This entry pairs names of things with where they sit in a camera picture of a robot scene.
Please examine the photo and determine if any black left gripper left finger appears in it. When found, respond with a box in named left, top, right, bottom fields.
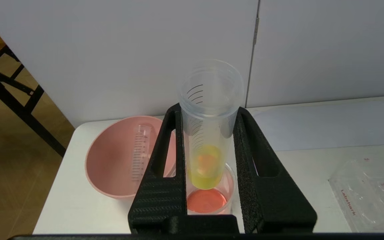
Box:
left=127, top=103, right=188, bottom=234

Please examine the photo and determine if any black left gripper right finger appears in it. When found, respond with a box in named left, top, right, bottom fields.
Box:
left=233, top=107, right=318, bottom=234

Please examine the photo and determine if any test tube with red pigment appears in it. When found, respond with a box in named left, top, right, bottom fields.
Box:
left=131, top=124, right=153, bottom=182

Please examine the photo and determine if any test tube with yellow pigment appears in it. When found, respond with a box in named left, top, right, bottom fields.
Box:
left=177, top=59, right=245, bottom=191

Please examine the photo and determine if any clear glass beaker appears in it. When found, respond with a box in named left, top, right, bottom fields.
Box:
left=185, top=163, right=236, bottom=215

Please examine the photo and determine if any clear acrylic test tube rack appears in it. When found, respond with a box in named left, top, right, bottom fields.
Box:
left=328, top=155, right=384, bottom=234

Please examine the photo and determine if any pink bowl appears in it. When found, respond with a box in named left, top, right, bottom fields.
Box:
left=85, top=115, right=180, bottom=200

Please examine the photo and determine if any white paper sheet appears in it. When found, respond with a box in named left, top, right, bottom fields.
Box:
left=248, top=99, right=384, bottom=151

